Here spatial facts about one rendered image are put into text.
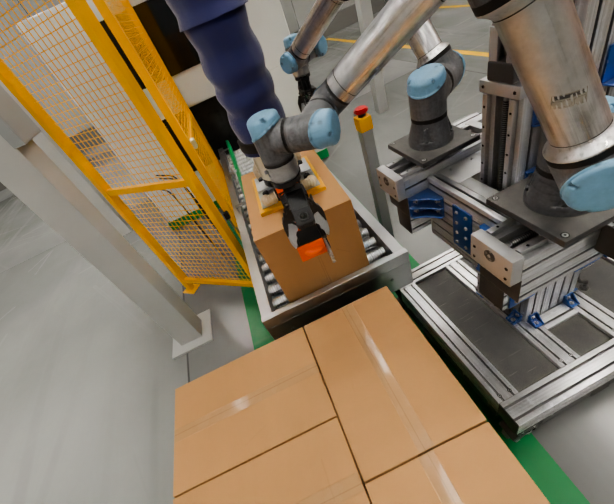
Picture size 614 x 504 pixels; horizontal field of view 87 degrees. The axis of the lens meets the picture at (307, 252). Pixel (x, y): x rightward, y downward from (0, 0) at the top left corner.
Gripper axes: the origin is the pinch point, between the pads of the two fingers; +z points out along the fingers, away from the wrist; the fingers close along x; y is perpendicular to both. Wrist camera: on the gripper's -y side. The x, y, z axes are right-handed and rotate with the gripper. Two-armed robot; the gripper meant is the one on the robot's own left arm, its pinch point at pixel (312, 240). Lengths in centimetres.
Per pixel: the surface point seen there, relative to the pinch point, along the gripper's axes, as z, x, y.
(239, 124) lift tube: -21, 7, 54
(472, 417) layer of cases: 53, -23, -39
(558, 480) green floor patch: 107, -49, -52
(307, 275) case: 40, 7, 30
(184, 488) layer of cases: 54, 70, -26
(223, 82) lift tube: -35, 6, 52
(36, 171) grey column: -27, 97, 86
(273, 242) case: 17.2, 13.5, 30.2
